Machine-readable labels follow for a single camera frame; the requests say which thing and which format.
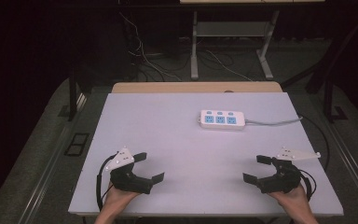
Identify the long black cable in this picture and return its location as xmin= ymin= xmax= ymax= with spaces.
xmin=300 ymin=115 xmax=331 ymax=173

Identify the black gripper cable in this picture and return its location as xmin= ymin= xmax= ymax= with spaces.
xmin=297 ymin=169 xmax=318 ymax=202
xmin=95 ymin=151 xmax=119 ymax=211

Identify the person's right hand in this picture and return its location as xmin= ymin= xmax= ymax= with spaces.
xmin=267 ymin=183 xmax=312 ymax=217

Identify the black stand post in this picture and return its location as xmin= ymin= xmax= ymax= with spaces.
xmin=67 ymin=74 xmax=79 ymax=122

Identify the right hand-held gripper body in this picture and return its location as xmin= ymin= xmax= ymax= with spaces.
xmin=256 ymin=147 xmax=322 ymax=195

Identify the thin white floor cable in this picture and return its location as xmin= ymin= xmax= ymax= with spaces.
xmin=204 ymin=49 xmax=254 ymax=82

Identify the metal floor rail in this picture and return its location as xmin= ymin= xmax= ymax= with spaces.
xmin=18 ymin=92 xmax=89 ymax=224
xmin=328 ymin=120 xmax=358 ymax=213

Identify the wooden table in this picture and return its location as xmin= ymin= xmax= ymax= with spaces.
xmin=110 ymin=80 xmax=283 ymax=94

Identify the grey metal stand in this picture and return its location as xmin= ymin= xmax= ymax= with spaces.
xmin=189 ymin=9 xmax=275 ymax=81

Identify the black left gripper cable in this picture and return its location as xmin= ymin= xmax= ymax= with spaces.
xmin=95 ymin=151 xmax=119 ymax=211

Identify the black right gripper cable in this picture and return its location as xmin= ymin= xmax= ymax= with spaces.
xmin=297 ymin=169 xmax=318 ymax=202

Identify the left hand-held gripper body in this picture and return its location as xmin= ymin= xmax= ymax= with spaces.
xmin=104 ymin=147 xmax=154 ymax=196

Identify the person's left hand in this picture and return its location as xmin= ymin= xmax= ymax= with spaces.
xmin=101 ymin=181 xmax=142 ymax=217

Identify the grey power strip cable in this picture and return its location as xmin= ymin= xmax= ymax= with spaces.
xmin=244 ymin=116 xmax=304 ymax=127

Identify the white blue power strip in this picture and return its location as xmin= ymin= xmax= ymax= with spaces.
xmin=197 ymin=109 xmax=247 ymax=131

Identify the black floor frame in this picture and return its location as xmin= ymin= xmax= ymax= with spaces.
xmin=63 ymin=132 xmax=90 ymax=158

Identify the black stand with foot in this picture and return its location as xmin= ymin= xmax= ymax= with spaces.
xmin=322 ymin=77 xmax=350 ymax=124

